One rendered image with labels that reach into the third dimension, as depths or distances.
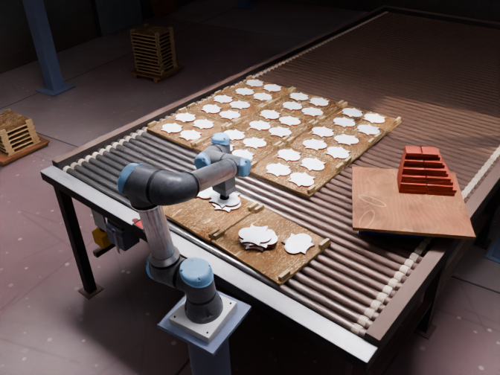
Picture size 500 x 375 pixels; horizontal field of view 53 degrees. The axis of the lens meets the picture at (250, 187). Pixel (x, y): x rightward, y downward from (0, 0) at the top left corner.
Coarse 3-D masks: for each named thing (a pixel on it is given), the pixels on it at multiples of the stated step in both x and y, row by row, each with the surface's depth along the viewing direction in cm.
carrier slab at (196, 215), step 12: (180, 204) 250; (192, 204) 250; (204, 204) 249; (168, 216) 242; (180, 216) 242; (192, 216) 241; (204, 216) 241; (216, 216) 241; (228, 216) 241; (240, 216) 240; (192, 228) 233; (204, 228) 233; (228, 228) 234
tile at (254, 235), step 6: (246, 228) 225; (252, 228) 225; (258, 228) 224; (264, 228) 224; (240, 234) 221; (246, 234) 221; (252, 234) 221; (258, 234) 221; (264, 234) 221; (270, 234) 221; (246, 240) 218; (252, 240) 218; (258, 240) 218; (264, 240) 218; (270, 240) 219; (258, 246) 216
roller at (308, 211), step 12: (132, 132) 319; (156, 144) 305; (180, 156) 294; (240, 180) 269; (264, 192) 260; (288, 204) 251; (312, 216) 243; (324, 216) 241; (348, 228) 233; (372, 240) 226; (384, 240) 225; (396, 252) 220; (408, 252) 218
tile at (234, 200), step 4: (212, 192) 223; (216, 192) 223; (212, 196) 220; (216, 196) 220; (232, 196) 220; (236, 196) 220; (212, 200) 218; (216, 200) 218; (220, 200) 218; (224, 200) 218; (228, 200) 218; (232, 200) 218; (236, 200) 218; (216, 204) 217; (220, 204) 216; (224, 204) 216; (228, 204) 216; (232, 204) 216; (236, 204) 216
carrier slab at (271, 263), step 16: (240, 224) 235; (256, 224) 235; (272, 224) 234; (288, 224) 234; (224, 240) 226; (320, 240) 224; (240, 256) 216; (256, 256) 216; (272, 256) 216; (288, 256) 216; (304, 256) 215; (272, 272) 208
